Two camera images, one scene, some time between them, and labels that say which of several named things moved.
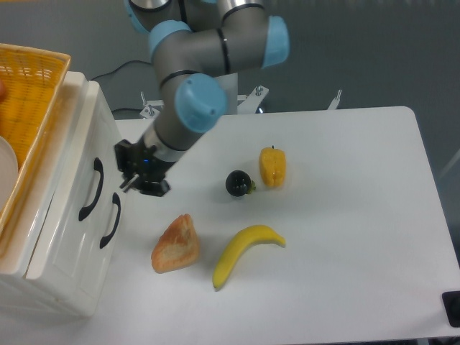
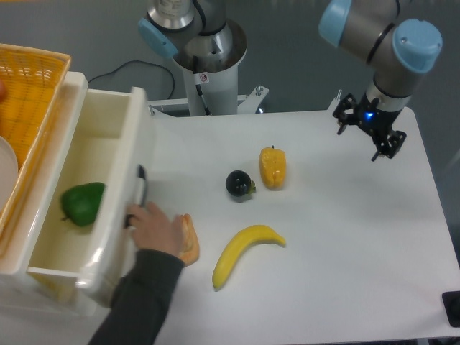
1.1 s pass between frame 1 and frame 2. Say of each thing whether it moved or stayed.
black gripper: moved
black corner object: stayed
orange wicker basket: stayed
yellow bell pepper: stayed
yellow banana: stayed
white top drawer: moved
